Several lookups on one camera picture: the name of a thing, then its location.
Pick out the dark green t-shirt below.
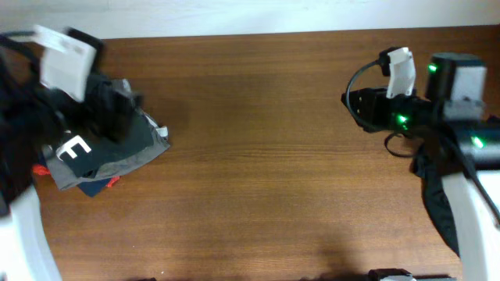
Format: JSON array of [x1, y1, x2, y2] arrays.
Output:
[[43, 111, 170, 180]]

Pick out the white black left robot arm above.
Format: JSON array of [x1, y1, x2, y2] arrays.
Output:
[[1, 26, 142, 280]]

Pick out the grey folded trousers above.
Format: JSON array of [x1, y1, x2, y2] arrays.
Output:
[[40, 74, 170, 190]]

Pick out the orange folded garment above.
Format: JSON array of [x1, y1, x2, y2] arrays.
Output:
[[32, 164, 120, 187]]

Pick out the navy folded garment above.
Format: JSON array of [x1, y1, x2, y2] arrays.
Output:
[[37, 154, 114, 198]]

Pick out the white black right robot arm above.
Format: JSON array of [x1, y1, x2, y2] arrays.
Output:
[[341, 48, 499, 280]]

